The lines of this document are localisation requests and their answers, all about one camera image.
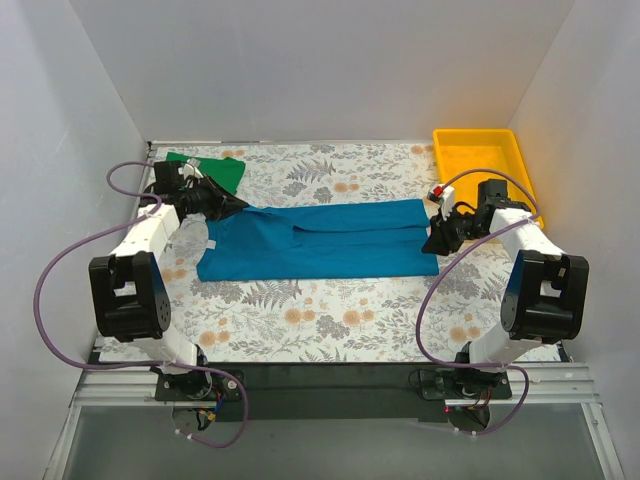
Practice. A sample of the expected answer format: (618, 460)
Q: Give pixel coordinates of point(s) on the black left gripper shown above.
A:
(214, 198)

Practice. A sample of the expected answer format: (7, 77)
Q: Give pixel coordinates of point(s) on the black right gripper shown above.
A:
(448, 231)

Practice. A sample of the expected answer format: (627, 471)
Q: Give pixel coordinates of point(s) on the blue t shirt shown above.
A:
(340, 241)

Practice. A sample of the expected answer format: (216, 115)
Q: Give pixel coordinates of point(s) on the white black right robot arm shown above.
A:
(543, 302)

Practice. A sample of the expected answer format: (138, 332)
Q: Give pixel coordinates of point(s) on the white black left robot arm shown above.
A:
(131, 302)

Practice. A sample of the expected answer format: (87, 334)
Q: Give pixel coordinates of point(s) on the green folded t shirt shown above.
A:
(227, 172)

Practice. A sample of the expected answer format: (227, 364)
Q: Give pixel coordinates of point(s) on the floral patterned table mat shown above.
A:
(364, 320)

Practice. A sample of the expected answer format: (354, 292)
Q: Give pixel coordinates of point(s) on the yellow plastic bin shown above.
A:
(459, 150)

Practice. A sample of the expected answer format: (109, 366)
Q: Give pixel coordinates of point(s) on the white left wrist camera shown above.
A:
(190, 169)

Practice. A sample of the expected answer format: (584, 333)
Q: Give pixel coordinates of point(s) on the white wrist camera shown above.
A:
(444, 197)
(190, 169)

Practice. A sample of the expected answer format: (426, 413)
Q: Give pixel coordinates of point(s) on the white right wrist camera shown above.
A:
(444, 197)

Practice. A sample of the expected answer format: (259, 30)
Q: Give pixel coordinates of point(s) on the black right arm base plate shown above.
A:
(439, 383)

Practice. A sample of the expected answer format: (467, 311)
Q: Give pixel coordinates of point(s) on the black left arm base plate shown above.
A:
(197, 385)

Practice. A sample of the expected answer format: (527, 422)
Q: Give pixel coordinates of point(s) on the aluminium frame rail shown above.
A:
(339, 421)

